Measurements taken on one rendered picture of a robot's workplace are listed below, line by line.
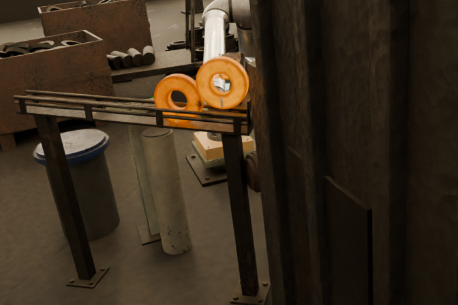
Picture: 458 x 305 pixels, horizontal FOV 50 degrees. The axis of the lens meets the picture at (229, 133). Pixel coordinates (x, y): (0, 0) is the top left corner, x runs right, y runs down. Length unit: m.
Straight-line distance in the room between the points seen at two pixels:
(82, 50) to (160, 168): 1.86
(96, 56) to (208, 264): 2.05
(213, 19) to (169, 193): 0.73
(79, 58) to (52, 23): 1.55
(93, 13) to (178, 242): 3.46
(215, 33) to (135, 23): 3.25
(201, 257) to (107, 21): 3.52
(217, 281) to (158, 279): 0.23
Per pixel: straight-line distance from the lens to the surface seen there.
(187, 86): 1.46
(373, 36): 0.65
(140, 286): 1.93
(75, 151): 2.09
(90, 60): 3.59
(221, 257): 1.98
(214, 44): 1.93
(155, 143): 1.81
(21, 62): 3.54
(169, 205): 1.92
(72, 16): 5.10
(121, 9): 5.15
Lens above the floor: 1.14
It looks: 21 degrees down
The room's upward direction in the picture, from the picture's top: 7 degrees counter-clockwise
